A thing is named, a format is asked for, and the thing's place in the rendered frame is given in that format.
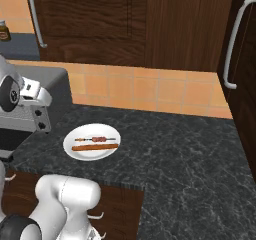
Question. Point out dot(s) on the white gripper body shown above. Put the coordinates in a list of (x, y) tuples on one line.
[(40, 99)]

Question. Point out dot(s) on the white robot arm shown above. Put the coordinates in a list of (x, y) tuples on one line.
[(66, 197)]

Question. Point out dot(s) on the black toaster oven knob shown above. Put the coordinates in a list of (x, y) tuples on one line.
[(38, 112), (41, 125)]

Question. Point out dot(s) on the grey toaster oven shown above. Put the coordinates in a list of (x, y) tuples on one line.
[(56, 84)]

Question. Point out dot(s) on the kebab skewer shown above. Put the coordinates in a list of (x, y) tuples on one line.
[(98, 139)]

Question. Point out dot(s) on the brown baguette bread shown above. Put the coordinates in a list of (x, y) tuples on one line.
[(95, 147)]

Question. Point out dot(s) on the tall dark wood cupboard door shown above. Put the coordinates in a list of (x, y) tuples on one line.
[(245, 100)]

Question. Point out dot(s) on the dark grey shelf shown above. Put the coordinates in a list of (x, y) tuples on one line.
[(21, 47)]

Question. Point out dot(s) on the white round plate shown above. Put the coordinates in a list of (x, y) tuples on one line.
[(83, 154)]

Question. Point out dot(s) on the brown jar with label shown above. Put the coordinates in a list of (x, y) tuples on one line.
[(4, 31)]

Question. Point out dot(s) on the dark wood cupboard side panel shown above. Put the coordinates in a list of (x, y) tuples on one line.
[(186, 24)]

